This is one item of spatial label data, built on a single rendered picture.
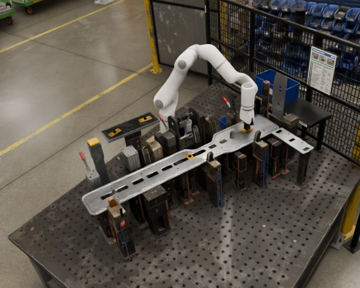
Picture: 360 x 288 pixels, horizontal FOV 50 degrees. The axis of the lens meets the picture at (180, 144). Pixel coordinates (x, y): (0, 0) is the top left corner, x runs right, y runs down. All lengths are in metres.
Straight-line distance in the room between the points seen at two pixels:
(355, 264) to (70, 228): 2.08
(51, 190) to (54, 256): 1.61
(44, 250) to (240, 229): 1.20
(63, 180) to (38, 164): 0.45
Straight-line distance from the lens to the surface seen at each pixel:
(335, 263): 3.23
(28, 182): 4.24
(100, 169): 2.56
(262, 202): 2.57
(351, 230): 3.45
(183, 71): 2.49
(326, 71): 2.75
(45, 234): 2.64
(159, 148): 2.43
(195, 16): 4.92
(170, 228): 2.41
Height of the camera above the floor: 2.54
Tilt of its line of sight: 37 degrees down
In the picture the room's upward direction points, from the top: 6 degrees counter-clockwise
